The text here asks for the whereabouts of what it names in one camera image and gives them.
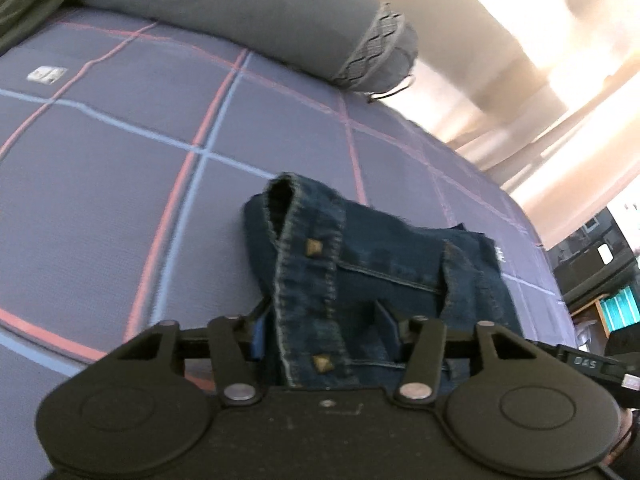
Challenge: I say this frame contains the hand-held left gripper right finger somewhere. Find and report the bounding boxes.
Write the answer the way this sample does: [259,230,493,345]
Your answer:
[372,302,539,404]

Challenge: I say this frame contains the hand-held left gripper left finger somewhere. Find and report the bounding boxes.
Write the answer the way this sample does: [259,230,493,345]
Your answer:
[117,305,275,407]

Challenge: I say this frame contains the blue denim jacket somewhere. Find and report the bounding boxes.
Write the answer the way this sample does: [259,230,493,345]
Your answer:
[243,172,525,392]

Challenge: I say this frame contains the person's right hand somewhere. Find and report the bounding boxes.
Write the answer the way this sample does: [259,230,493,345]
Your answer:
[606,406,640,473]

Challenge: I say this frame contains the wooden side table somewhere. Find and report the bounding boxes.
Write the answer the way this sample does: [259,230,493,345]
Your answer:
[569,299,615,340]

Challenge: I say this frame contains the teal striped box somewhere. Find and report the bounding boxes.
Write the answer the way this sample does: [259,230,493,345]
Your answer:
[599,286,640,332]

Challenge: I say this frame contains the dark cluttered shelf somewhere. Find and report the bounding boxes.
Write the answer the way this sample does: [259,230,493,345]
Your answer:
[546,204,640,307]

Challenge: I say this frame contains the plaid blue bed sheet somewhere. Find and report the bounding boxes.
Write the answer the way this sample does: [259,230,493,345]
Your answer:
[0,6,580,411]

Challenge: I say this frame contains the grey bolster pillow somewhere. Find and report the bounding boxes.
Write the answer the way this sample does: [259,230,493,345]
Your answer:
[75,0,420,105]

